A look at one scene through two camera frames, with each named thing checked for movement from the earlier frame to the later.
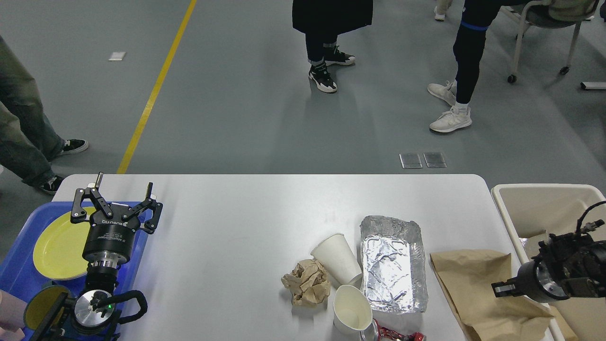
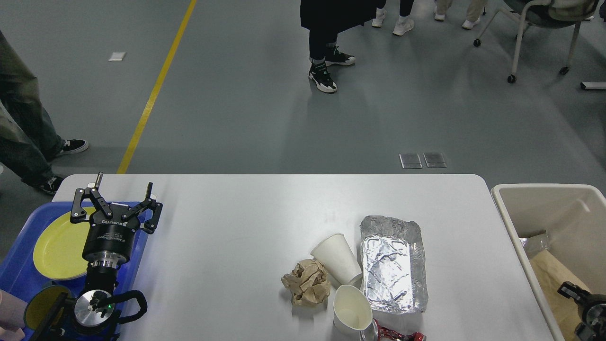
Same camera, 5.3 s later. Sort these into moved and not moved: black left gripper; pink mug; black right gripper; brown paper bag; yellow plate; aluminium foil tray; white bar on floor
Moved: brown paper bag; black right gripper
Not moved: yellow plate; aluminium foil tray; pink mug; black left gripper; white bar on floor
